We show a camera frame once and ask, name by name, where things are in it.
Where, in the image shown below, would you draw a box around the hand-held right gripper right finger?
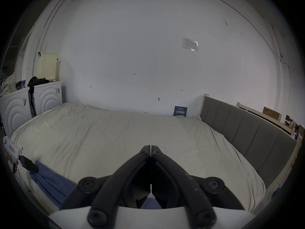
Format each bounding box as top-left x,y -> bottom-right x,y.
151,145 -> 245,229

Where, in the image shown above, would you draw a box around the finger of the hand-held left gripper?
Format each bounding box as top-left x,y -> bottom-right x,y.
19,155 -> 39,173

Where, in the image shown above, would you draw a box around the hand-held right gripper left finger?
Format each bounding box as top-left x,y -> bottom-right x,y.
60,145 -> 152,229

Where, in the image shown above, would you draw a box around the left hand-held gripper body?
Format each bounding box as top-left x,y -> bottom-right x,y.
2,137 -> 24,167

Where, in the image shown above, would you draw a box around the blue garment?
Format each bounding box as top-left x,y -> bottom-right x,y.
30,161 -> 163,210

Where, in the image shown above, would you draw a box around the white washing machine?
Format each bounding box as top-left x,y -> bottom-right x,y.
0,87 -> 33,138
33,81 -> 64,116

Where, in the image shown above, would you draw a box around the bed with beige sheet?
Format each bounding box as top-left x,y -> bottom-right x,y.
11,103 -> 266,214

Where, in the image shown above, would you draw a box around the dark blue card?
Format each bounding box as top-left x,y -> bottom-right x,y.
173,106 -> 188,117

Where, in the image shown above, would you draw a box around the black bunched cloth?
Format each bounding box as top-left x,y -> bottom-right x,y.
27,76 -> 50,88

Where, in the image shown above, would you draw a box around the grey padded headboard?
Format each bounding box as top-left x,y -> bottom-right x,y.
200,94 -> 303,191

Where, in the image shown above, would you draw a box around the cream plastic laundry basket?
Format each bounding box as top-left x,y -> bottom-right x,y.
36,53 -> 59,82

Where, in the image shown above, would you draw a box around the brown carton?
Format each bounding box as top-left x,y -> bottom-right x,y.
263,106 -> 282,121

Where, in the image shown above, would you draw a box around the white paper sheet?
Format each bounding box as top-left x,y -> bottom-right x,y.
182,37 -> 199,52

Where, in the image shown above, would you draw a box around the pale wooden frame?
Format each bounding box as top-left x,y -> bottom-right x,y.
237,102 -> 300,136

